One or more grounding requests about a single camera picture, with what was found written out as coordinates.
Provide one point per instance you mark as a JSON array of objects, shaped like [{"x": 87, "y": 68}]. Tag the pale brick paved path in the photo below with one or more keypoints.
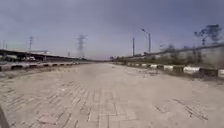
[{"x": 110, "y": 90}]

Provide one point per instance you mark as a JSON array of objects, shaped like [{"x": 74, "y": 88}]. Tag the dark pole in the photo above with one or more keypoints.
[{"x": 133, "y": 46}]

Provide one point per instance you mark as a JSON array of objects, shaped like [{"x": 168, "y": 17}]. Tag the street lamp pole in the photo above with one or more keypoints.
[{"x": 149, "y": 41}]

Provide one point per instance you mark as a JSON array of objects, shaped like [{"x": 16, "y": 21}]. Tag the black and white kerb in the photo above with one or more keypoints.
[
  {"x": 23, "y": 66},
  {"x": 191, "y": 70}
]

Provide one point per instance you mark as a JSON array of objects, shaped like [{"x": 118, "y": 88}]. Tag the white vehicle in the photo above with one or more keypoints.
[{"x": 31, "y": 58}]

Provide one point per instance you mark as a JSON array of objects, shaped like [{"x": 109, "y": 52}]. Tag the elevated road bridge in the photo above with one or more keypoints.
[{"x": 30, "y": 54}]

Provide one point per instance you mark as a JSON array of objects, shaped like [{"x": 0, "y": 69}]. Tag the small lattice pylon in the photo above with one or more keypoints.
[{"x": 30, "y": 43}]

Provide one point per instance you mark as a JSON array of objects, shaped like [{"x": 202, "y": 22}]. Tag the tree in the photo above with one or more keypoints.
[{"x": 209, "y": 33}]

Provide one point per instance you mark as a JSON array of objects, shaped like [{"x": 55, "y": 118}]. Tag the grey concrete wall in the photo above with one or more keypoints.
[{"x": 213, "y": 56}]

